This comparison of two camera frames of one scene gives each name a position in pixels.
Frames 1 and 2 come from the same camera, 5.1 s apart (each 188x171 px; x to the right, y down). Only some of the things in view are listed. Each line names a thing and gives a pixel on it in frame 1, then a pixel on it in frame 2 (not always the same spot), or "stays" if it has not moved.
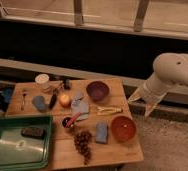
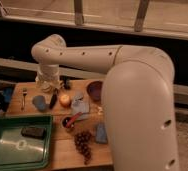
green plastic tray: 18,142 stays
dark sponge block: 33,133 stays
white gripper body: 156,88 to 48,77
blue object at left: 7,94 stays
